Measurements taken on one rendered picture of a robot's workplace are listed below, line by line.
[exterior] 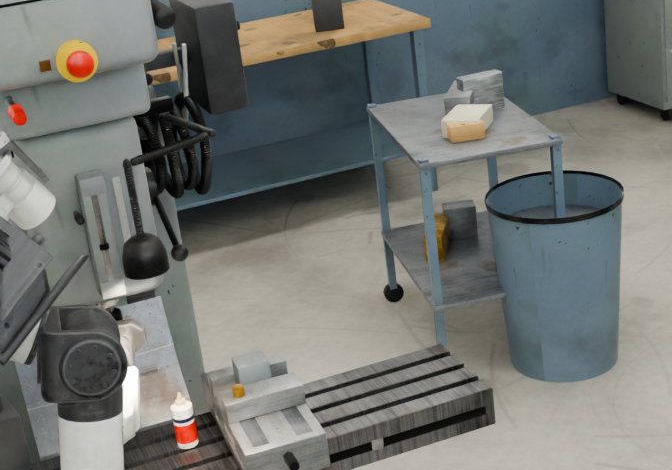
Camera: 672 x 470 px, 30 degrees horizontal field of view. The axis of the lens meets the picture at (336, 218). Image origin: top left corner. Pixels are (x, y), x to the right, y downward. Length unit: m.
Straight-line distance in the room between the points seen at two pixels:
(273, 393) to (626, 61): 5.24
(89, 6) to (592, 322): 2.80
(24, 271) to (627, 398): 3.03
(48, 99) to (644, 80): 5.48
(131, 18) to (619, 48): 5.62
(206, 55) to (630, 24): 5.02
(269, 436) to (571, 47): 5.46
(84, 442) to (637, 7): 5.69
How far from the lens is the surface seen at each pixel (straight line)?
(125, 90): 2.03
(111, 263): 2.09
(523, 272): 4.28
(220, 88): 2.41
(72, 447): 1.79
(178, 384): 2.65
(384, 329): 4.93
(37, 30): 1.89
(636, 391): 4.39
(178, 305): 2.70
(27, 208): 1.80
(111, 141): 2.08
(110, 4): 1.90
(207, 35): 2.38
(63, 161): 2.07
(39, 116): 2.01
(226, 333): 5.09
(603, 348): 4.45
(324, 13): 6.06
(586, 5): 7.49
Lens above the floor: 2.14
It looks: 20 degrees down
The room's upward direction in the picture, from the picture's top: 7 degrees counter-clockwise
